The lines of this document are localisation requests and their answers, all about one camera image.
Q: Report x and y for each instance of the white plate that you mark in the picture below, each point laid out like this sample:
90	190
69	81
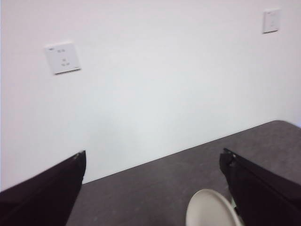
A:
207	209

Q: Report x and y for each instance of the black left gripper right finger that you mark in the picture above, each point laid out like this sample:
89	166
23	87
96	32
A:
265	195

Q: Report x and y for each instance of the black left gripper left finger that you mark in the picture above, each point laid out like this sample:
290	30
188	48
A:
42	200

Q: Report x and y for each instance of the white wall socket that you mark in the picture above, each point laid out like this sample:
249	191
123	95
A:
271	21
63	58

